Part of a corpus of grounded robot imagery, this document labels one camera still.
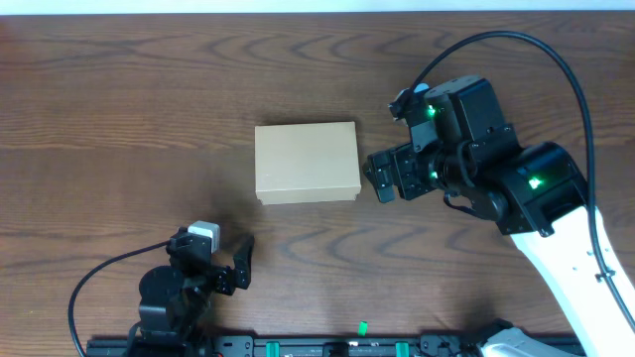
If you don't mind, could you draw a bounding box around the brown cardboard box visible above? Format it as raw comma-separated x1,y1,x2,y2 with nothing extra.
254,122,361,205

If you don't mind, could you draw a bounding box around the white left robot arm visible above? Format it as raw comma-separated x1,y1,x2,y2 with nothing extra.
124,231,255,357

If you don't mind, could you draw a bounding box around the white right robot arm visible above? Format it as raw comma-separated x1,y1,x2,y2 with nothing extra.
363,75,634,356

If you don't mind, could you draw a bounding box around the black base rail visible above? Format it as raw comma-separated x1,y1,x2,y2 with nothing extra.
84,334,589,357

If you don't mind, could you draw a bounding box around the green clip on rail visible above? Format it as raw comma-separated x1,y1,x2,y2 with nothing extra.
357,321,368,337

